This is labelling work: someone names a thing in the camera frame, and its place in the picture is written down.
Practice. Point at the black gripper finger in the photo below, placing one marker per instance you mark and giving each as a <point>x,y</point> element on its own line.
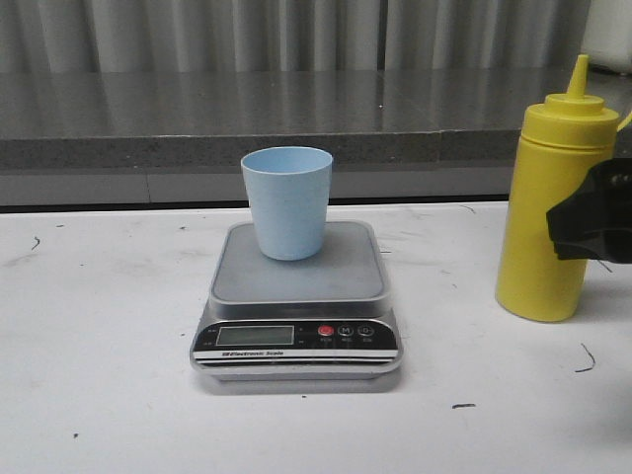
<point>594,222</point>

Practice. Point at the silver electronic kitchen scale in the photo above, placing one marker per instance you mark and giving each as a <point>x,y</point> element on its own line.
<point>324,324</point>

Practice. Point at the white box in background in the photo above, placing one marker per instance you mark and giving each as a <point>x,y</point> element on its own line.
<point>607,36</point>

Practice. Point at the light blue plastic cup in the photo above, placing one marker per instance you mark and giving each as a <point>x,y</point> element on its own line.
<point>288,191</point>

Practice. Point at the grey stone counter ledge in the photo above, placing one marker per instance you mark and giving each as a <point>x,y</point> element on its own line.
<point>177,139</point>

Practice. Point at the yellow squeeze bottle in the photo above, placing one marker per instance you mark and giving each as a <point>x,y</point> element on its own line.
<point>561,139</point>

